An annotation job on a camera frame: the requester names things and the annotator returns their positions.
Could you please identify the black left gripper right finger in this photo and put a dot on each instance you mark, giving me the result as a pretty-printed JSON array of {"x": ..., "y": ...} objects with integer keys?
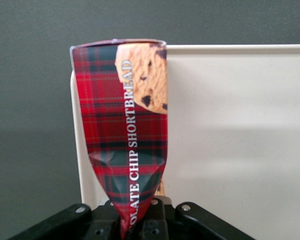
[{"x": 190, "y": 222}]

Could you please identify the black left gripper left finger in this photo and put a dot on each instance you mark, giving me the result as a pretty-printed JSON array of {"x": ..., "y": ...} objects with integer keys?
[{"x": 72, "y": 225}]

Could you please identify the red tartan cookie box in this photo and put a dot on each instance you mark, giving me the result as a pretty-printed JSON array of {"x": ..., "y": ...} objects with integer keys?
[{"x": 110, "y": 125}]

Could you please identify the white rectangular tray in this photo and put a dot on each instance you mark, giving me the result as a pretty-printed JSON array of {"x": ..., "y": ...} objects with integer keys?
[{"x": 235, "y": 125}]

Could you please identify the dark grey table mat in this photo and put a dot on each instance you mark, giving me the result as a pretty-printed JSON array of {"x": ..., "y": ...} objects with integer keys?
[{"x": 30, "y": 112}]

